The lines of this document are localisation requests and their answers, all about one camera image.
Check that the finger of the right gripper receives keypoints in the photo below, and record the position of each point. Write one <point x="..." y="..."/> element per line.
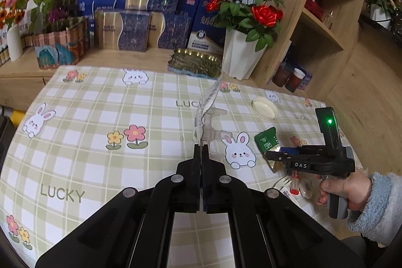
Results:
<point x="277" y="156"/>
<point x="291" y="151"/>

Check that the right hand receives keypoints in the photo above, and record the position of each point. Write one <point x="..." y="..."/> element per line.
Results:
<point x="356" y="188"/>

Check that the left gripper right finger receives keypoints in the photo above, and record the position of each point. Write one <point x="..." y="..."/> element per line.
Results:
<point x="267" y="229"/>

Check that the green plaid bunny tablecloth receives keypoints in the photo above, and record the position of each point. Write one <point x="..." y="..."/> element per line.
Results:
<point x="93" y="131"/>

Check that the blue gold gift box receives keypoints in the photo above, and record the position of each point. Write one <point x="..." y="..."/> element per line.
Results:
<point x="122" y="30"/>

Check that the wooden shelf unit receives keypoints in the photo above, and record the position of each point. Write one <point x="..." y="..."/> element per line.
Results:
<point x="319" y="35"/>

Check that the pink roses white pot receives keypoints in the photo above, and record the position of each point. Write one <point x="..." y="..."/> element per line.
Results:
<point x="383" y="2"/>

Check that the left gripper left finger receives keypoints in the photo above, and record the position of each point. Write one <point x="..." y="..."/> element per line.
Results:
<point x="134" y="228"/>

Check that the green gold snack wrapper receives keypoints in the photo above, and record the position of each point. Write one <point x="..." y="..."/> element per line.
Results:
<point x="267" y="141"/>

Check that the patterned flower basket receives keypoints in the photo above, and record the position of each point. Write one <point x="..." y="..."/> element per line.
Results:
<point x="63" y="42"/>

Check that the red plastic cup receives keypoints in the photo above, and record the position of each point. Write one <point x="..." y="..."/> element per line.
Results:
<point x="295" y="79"/>

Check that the cream round plastic lid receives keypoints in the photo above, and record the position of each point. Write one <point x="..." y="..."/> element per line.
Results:
<point x="266" y="108"/>

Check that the clear plastic packaging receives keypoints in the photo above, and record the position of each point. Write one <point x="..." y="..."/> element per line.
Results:
<point x="204" y="132"/>

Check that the red roses white pot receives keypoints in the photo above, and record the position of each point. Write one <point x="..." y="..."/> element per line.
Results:
<point x="252" y="27"/>

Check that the red sauce packet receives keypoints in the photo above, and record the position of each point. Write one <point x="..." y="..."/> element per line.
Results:
<point x="294" y="184"/>

